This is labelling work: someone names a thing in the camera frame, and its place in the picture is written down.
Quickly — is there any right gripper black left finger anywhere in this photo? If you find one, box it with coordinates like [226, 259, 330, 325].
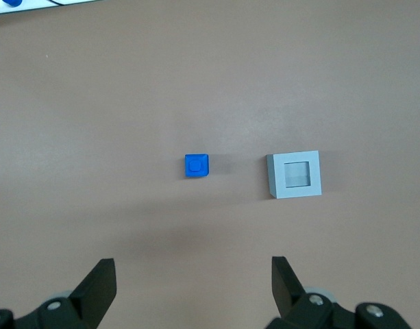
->
[0, 258, 117, 329]

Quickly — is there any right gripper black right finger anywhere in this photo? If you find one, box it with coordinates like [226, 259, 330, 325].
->
[266, 256, 413, 329]

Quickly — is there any small blue square part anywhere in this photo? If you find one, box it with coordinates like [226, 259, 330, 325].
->
[184, 153, 210, 179]

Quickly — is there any gray square base block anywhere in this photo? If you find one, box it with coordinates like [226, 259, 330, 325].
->
[266, 149, 323, 199]

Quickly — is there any brown table mat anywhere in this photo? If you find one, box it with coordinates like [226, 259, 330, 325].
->
[0, 0, 420, 329]

